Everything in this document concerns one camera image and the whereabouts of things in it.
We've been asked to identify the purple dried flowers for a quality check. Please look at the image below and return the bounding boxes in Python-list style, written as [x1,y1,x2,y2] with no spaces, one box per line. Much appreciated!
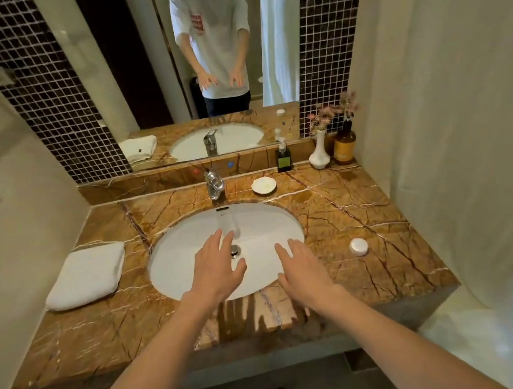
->
[336,90,362,123]

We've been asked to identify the amber glass bottle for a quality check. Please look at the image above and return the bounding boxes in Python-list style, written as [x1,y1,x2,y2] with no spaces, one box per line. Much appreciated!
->
[330,118,360,166]

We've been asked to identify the person's left hand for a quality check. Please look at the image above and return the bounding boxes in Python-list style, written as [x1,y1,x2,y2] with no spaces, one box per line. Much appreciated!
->
[175,226,252,308]

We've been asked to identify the person's right forearm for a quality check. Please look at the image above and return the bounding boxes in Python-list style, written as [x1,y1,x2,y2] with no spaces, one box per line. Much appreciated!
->
[302,267,508,389]

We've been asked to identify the white ceramic vase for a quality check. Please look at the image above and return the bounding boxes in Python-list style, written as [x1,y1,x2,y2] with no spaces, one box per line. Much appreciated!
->
[306,129,332,171]

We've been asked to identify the pink dried flowers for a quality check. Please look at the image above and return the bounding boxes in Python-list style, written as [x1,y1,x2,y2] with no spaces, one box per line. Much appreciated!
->
[305,101,343,135]

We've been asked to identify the white folded towel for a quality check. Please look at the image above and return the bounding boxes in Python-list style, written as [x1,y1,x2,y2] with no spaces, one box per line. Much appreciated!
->
[39,241,132,314]

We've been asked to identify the person's right hand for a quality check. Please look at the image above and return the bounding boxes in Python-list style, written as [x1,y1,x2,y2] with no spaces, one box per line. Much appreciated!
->
[273,234,344,313]

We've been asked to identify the chrome faucet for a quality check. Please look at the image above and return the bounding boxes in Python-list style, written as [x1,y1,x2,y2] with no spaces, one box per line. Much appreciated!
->
[203,168,228,203]

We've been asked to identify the dark green pump bottle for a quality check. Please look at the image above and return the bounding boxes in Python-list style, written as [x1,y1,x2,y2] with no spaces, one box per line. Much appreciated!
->
[274,136,293,173]

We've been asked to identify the white oval sink basin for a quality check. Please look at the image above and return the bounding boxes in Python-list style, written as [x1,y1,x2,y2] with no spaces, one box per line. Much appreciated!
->
[142,196,312,310]

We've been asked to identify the white round lid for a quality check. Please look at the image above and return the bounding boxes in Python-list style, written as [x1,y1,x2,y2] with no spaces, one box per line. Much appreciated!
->
[348,237,370,258]

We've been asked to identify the white shower curtain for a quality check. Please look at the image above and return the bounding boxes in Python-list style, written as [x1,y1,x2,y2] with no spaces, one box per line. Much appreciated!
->
[337,0,513,389]

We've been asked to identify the person's left forearm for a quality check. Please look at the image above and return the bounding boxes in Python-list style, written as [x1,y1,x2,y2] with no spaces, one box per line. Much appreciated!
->
[55,290,237,389]

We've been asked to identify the wall mirror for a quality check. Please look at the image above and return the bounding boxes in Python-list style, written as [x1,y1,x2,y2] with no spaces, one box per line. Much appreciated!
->
[30,0,322,182]

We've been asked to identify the white round soap dish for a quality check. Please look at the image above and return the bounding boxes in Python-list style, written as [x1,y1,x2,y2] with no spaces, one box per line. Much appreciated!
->
[250,175,279,197]

